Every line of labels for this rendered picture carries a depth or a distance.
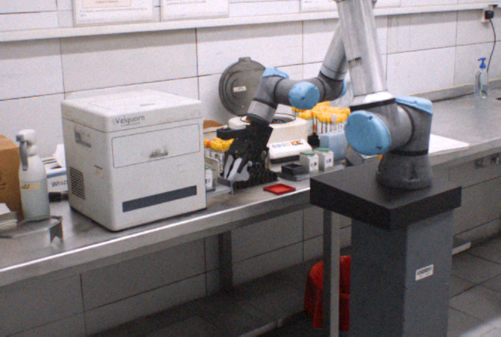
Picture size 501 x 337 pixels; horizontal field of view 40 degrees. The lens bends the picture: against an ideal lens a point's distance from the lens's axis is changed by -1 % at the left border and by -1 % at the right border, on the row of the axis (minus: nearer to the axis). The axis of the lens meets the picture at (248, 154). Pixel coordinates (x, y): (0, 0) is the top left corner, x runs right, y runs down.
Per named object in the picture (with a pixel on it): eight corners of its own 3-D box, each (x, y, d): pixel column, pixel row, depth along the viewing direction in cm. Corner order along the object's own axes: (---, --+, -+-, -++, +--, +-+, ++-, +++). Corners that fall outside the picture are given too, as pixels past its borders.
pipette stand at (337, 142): (332, 166, 224) (332, 136, 222) (316, 162, 229) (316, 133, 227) (351, 160, 231) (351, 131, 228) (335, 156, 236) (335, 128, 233)
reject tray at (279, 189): (277, 194, 195) (277, 192, 195) (262, 189, 201) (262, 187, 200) (295, 190, 199) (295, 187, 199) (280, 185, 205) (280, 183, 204)
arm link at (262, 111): (263, 102, 191) (245, 99, 197) (256, 117, 190) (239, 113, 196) (281, 112, 195) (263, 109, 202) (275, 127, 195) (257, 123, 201)
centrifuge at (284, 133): (262, 165, 226) (262, 130, 223) (222, 148, 252) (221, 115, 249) (322, 156, 237) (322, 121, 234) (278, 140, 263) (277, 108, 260)
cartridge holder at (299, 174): (297, 181, 208) (297, 170, 207) (276, 175, 215) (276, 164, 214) (309, 177, 212) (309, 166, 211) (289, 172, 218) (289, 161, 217)
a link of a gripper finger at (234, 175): (244, 194, 193) (257, 164, 194) (229, 188, 190) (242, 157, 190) (238, 191, 196) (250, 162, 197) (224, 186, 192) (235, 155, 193)
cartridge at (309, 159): (309, 175, 214) (309, 154, 213) (299, 172, 218) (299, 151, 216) (318, 173, 217) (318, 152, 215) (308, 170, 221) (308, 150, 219)
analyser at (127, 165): (112, 233, 168) (104, 114, 160) (68, 206, 189) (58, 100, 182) (215, 207, 186) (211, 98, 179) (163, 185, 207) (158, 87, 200)
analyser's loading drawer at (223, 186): (170, 209, 178) (168, 191, 177) (157, 203, 183) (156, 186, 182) (232, 194, 191) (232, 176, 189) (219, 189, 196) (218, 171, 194)
